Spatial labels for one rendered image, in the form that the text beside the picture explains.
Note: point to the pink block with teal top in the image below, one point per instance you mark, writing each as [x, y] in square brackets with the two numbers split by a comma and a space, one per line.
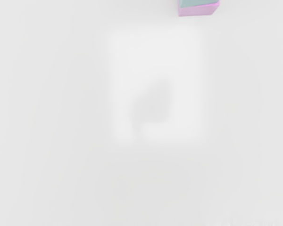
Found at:
[196, 9]

